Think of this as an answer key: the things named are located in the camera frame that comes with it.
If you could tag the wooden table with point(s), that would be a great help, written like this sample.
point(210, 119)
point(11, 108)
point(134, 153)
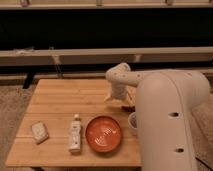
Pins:
point(55, 102)

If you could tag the white wrapped snack packet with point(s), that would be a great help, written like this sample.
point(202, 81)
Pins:
point(39, 132)

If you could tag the white plastic cup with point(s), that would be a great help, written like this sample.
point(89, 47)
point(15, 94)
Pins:
point(132, 123)

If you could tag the white squeeze bottle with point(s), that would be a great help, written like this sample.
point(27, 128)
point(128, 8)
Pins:
point(75, 135)

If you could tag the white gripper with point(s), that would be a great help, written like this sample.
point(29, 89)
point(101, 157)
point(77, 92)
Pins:
point(118, 91)

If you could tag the orange ceramic bowl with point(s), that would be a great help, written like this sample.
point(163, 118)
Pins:
point(103, 134)

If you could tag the long white bench rail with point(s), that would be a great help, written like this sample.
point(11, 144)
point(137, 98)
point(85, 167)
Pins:
point(105, 56)

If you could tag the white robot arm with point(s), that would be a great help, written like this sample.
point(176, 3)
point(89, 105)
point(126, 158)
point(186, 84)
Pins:
point(163, 101)

